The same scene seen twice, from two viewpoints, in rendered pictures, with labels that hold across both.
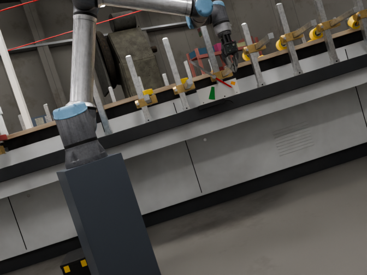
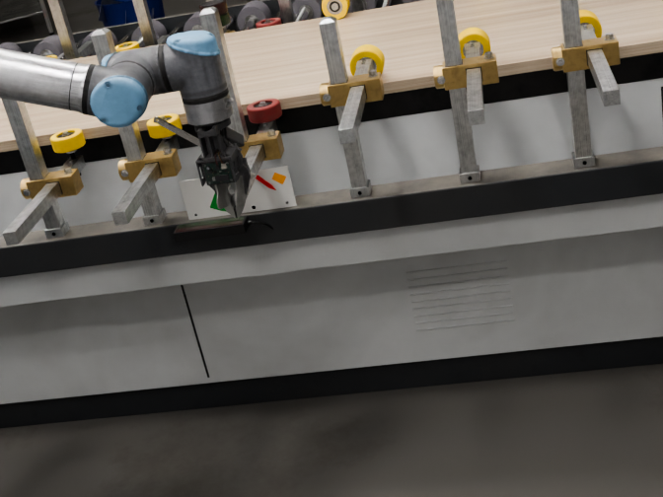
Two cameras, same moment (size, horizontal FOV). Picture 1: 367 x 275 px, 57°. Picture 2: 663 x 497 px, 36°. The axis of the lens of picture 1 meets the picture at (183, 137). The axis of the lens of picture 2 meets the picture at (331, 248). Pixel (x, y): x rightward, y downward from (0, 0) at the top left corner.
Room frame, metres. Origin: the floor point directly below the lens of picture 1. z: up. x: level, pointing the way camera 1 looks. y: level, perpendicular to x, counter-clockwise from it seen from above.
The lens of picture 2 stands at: (0.01, -1.00, 1.61)
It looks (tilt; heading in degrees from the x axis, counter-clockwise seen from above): 25 degrees down; 14
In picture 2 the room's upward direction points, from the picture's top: 12 degrees counter-clockwise
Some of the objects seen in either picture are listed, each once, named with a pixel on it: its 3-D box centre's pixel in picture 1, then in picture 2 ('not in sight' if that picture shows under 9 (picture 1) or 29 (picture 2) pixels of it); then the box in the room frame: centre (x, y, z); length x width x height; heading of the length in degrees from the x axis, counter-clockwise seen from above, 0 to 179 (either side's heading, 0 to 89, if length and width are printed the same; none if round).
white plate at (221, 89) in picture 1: (218, 91); (237, 193); (2.11, -0.29, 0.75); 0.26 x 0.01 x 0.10; 92
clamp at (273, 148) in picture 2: (220, 75); (252, 148); (2.14, -0.35, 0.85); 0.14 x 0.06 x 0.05; 92
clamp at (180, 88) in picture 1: (183, 88); (149, 166); (2.12, -0.10, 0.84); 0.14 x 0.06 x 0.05; 92
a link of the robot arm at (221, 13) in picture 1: (217, 14); (196, 65); (1.82, -0.37, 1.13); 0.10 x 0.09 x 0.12; 99
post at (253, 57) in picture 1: (254, 60); (347, 122); (2.14, -0.57, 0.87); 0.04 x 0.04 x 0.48; 2
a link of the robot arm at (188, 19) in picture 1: (198, 17); (137, 75); (1.80, -0.26, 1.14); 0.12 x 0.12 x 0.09; 9
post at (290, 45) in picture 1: (288, 40); (456, 82); (2.15, -0.82, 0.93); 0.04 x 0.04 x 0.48; 2
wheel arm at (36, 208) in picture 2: (148, 100); (47, 197); (2.04, 0.13, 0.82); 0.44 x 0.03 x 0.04; 2
